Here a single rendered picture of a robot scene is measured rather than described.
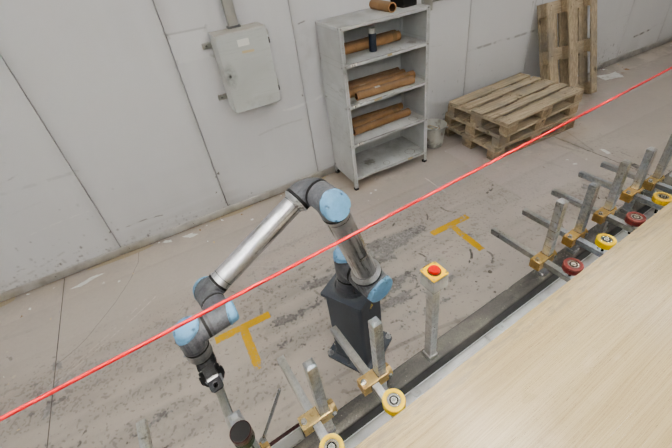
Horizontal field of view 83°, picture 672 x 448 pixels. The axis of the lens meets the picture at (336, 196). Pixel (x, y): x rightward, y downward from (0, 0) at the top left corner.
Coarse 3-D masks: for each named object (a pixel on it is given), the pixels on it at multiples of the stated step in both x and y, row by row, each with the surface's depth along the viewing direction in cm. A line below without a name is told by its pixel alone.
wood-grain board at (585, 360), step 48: (624, 240) 173; (576, 288) 156; (624, 288) 153; (528, 336) 142; (576, 336) 139; (624, 336) 137; (480, 384) 130; (528, 384) 128; (576, 384) 126; (624, 384) 124; (384, 432) 121; (432, 432) 120; (480, 432) 118; (528, 432) 117; (576, 432) 115; (624, 432) 114
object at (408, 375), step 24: (624, 216) 213; (528, 288) 182; (480, 312) 175; (504, 312) 175; (456, 336) 167; (480, 336) 172; (408, 360) 160; (432, 360) 159; (408, 384) 154; (360, 408) 147; (312, 432) 142; (336, 432) 141
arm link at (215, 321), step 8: (216, 296) 138; (224, 296) 142; (208, 304) 136; (224, 304) 135; (232, 304) 135; (208, 312) 133; (216, 312) 132; (224, 312) 133; (232, 312) 134; (208, 320) 130; (216, 320) 131; (224, 320) 132; (232, 320) 134; (208, 328) 130; (216, 328) 131; (224, 328) 134
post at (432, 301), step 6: (426, 294) 139; (432, 294) 135; (438, 294) 137; (426, 300) 141; (432, 300) 137; (438, 300) 139; (426, 306) 143; (432, 306) 139; (438, 306) 141; (426, 312) 145; (432, 312) 141; (438, 312) 143; (426, 318) 147; (432, 318) 143; (426, 324) 149; (432, 324) 145; (426, 330) 151; (432, 330) 148; (426, 336) 153; (432, 336) 150; (426, 342) 155; (432, 342) 153; (426, 348) 158; (432, 348) 156; (426, 354) 159; (432, 354) 158
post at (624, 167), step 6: (624, 162) 181; (630, 162) 180; (618, 168) 184; (624, 168) 182; (618, 174) 185; (624, 174) 183; (618, 180) 186; (624, 180) 187; (612, 186) 190; (618, 186) 188; (612, 192) 191; (618, 192) 190; (612, 198) 193; (606, 204) 196; (612, 204) 194; (606, 222) 201; (600, 228) 205
